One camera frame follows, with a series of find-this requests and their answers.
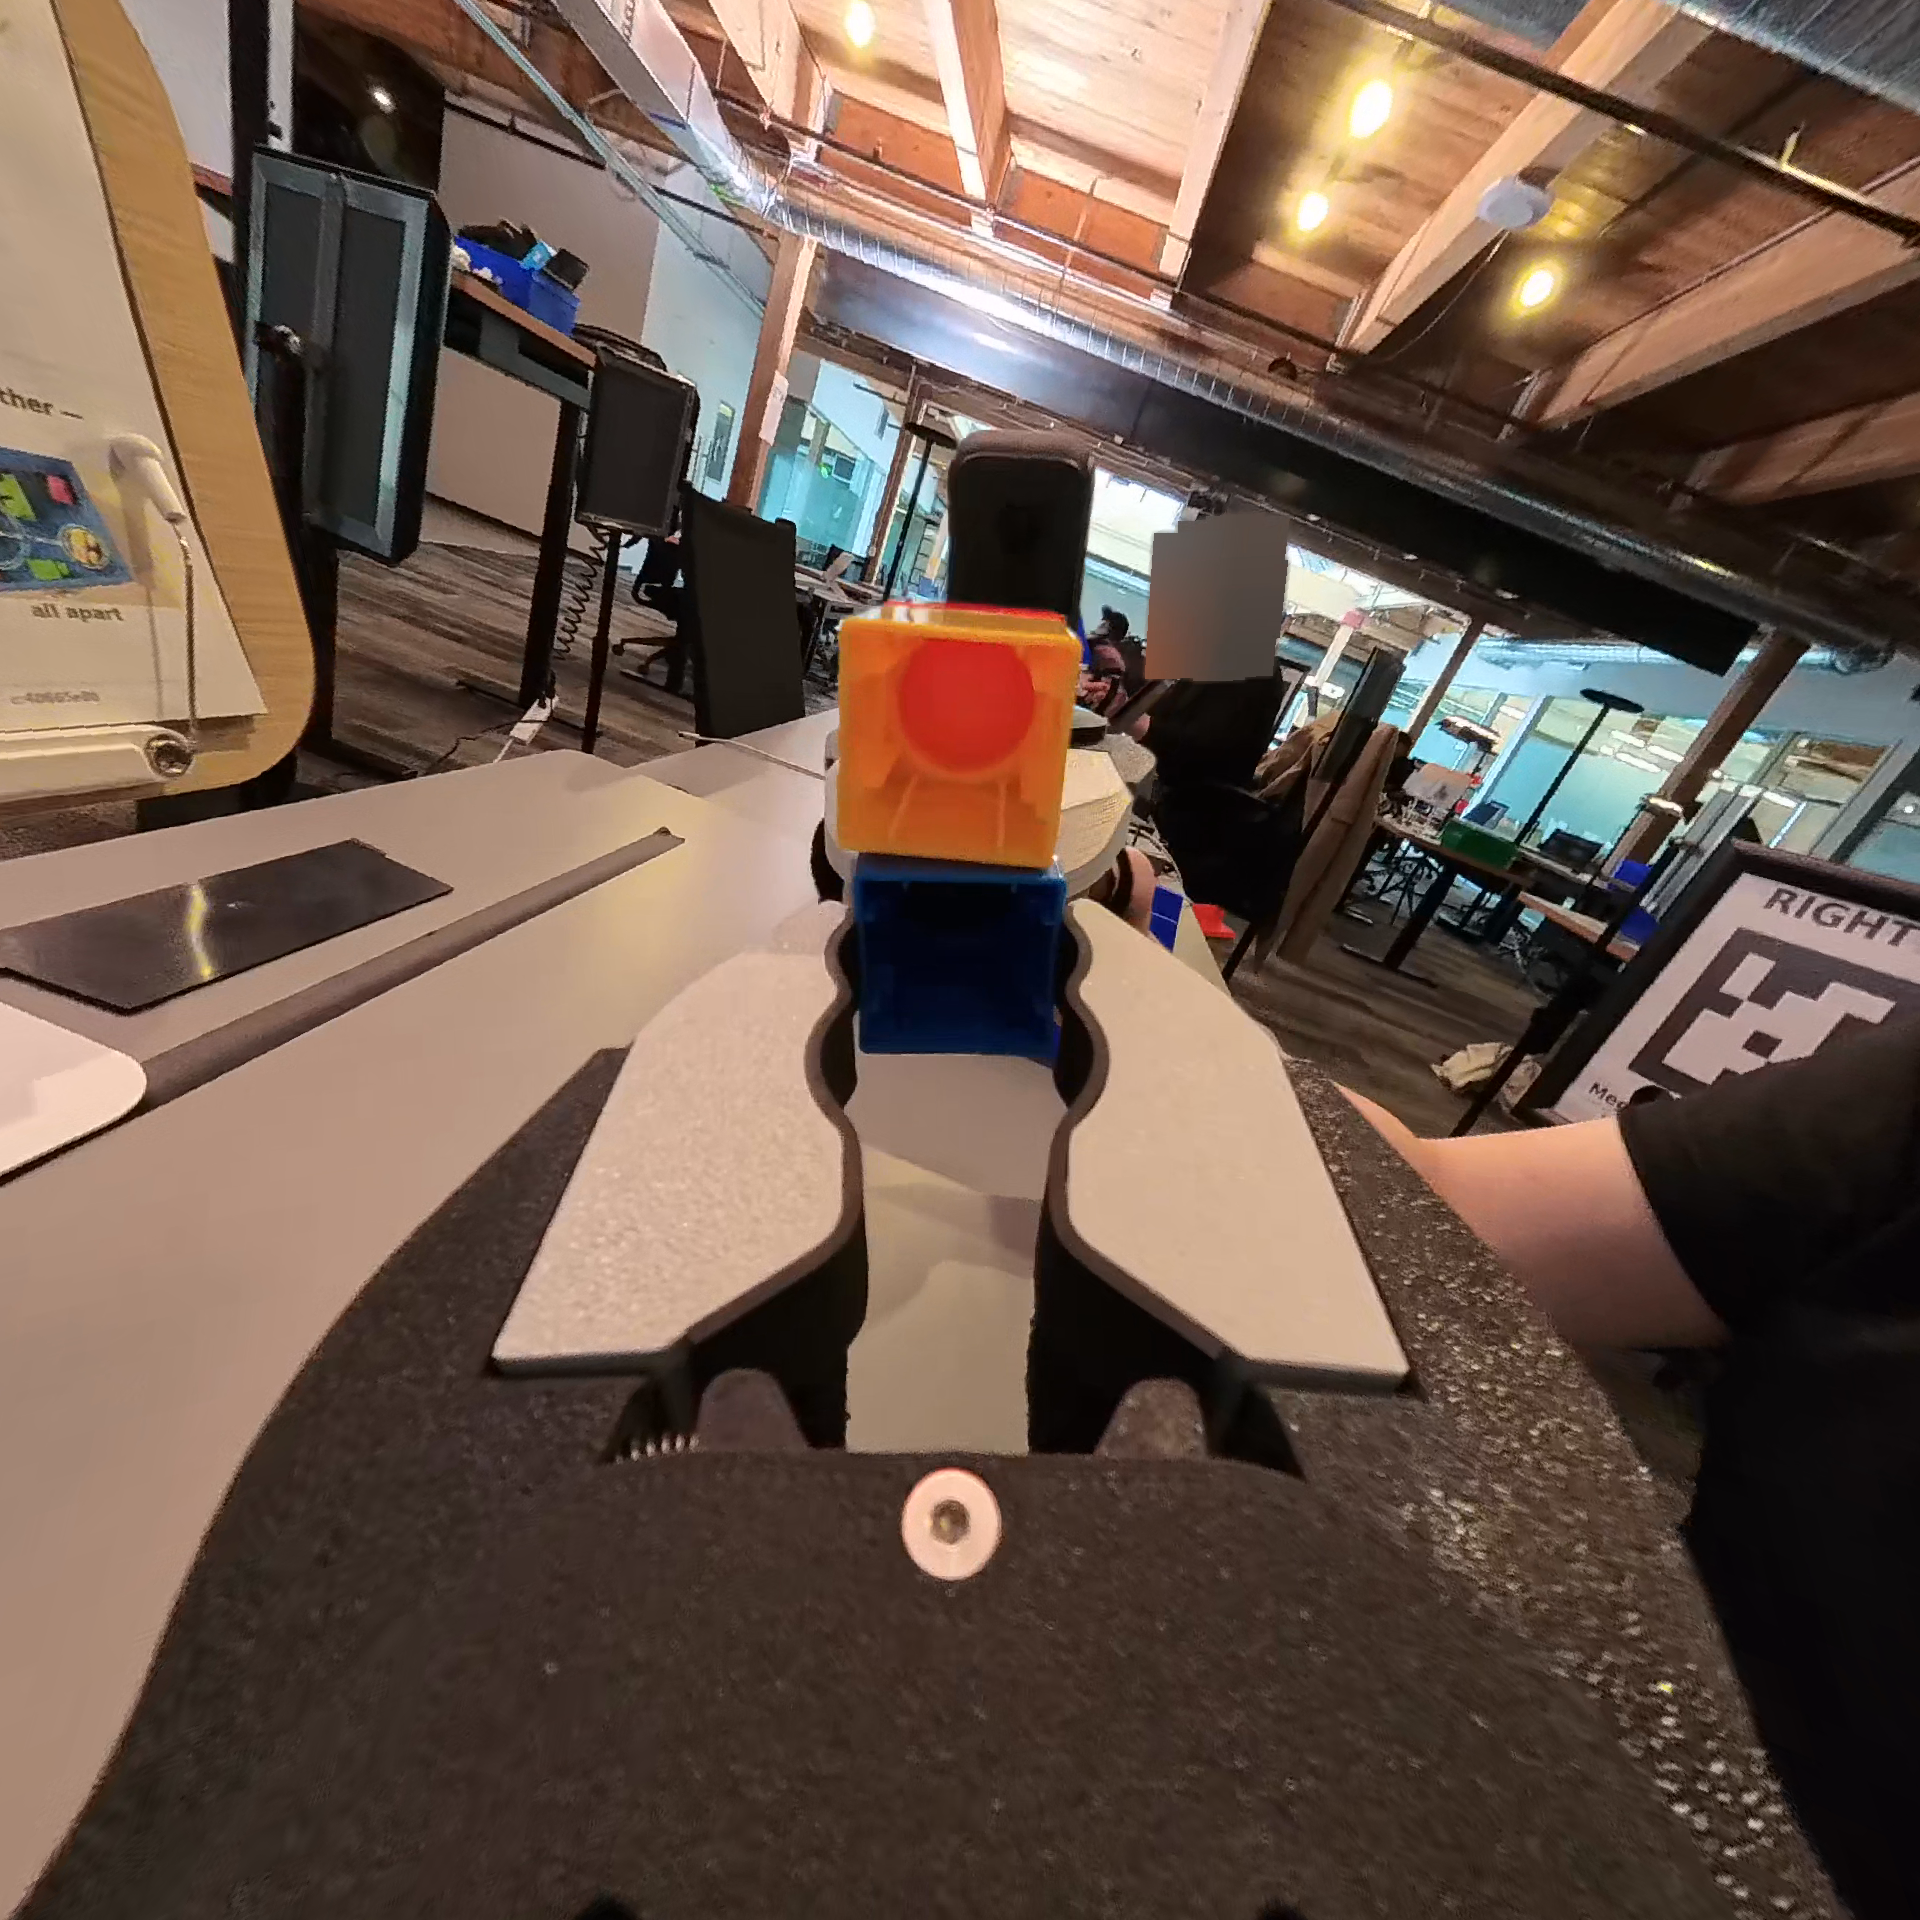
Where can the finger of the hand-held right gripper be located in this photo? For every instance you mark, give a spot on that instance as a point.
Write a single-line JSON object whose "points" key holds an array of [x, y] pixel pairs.
{"points": [[837, 841], [1095, 825]]}

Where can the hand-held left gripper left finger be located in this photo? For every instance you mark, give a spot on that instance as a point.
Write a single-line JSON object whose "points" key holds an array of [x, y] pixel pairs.
{"points": [[691, 1181]]}

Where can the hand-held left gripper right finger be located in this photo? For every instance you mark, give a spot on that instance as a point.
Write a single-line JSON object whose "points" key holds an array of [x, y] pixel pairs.
{"points": [[1213, 1198]]}

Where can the orange one-stud block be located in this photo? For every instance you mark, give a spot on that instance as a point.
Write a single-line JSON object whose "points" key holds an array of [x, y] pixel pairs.
{"points": [[964, 821]]}

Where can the red block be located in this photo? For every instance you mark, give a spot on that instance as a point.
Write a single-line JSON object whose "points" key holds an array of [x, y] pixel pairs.
{"points": [[966, 709]]}

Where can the blue one-stud block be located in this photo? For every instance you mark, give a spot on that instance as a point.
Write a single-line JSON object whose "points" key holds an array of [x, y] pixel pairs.
{"points": [[964, 961]]}

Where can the person's right forearm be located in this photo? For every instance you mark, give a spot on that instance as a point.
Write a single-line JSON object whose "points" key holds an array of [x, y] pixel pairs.
{"points": [[1531, 1213]]}

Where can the grey desk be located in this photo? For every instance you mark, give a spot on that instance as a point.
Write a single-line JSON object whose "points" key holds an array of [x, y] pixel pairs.
{"points": [[299, 1171]]}

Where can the black desk monitor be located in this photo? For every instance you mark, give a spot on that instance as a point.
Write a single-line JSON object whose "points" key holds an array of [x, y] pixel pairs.
{"points": [[636, 446]]}

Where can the wooden top standing desk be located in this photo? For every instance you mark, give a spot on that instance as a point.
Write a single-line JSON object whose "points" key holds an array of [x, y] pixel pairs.
{"points": [[513, 322]]}

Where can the person's right hand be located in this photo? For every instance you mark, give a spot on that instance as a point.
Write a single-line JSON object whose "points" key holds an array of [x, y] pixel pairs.
{"points": [[1135, 888]]}

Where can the black partition panel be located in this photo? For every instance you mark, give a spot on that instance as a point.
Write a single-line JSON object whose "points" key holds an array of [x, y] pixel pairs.
{"points": [[740, 613]]}

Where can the brown coat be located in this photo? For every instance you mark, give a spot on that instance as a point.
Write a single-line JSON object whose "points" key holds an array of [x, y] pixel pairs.
{"points": [[1343, 841]]}

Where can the white crumpled cloth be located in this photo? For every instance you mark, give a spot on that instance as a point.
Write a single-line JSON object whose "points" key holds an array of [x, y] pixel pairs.
{"points": [[1473, 1063]]}

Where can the white power strip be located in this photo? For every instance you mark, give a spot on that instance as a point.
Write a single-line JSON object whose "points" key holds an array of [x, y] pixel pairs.
{"points": [[527, 728]]}

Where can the green storage box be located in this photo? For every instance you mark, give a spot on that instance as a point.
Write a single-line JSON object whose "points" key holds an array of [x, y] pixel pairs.
{"points": [[1473, 846]]}

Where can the round ceiling light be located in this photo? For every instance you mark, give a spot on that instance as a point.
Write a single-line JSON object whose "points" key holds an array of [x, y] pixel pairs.
{"points": [[1539, 285], [1365, 109], [1313, 212], [859, 18]]}

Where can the black floor lamp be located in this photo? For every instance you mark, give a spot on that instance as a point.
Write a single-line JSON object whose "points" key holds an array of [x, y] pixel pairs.
{"points": [[1614, 695]]}

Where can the framed marker sign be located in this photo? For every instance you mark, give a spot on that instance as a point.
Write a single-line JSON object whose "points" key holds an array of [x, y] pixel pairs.
{"points": [[1727, 989]]}

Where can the blue storage bins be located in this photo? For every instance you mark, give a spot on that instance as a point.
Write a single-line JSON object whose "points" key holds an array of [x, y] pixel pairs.
{"points": [[513, 285]]}

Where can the person's black jacket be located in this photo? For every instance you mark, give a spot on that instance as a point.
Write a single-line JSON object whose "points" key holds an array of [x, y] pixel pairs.
{"points": [[1800, 1278]]}

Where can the white ceiling device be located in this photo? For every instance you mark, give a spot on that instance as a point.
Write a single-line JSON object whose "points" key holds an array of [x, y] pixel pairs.
{"points": [[1510, 205]]}

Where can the white document stand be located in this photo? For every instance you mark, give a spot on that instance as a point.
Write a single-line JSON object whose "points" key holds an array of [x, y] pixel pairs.
{"points": [[57, 1083]]}

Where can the black display on stand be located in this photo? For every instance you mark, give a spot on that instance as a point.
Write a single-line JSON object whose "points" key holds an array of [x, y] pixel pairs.
{"points": [[350, 345]]}

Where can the rounded wooden board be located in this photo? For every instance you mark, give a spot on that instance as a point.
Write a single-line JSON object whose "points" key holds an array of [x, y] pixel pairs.
{"points": [[223, 448]]}

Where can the printed instruction sheet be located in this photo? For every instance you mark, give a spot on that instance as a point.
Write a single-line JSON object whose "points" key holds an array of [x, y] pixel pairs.
{"points": [[72, 300]]}

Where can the silver ceiling duct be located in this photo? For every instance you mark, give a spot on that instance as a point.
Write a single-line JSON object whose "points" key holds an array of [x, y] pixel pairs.
{"points": [[1048, 285]]}

